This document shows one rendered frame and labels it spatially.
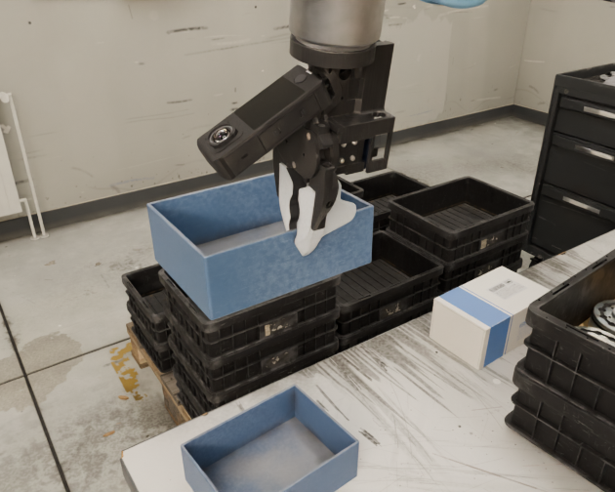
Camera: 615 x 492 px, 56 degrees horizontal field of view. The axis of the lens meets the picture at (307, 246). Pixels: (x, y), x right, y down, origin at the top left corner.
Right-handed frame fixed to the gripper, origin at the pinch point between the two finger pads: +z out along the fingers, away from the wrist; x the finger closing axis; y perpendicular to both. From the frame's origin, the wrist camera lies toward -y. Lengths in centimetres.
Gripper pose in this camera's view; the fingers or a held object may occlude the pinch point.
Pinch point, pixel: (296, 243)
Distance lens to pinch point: 58.4
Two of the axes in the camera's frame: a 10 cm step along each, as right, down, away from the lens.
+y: 8.5, -2.5, 4.6
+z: -0.8, 8.1, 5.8
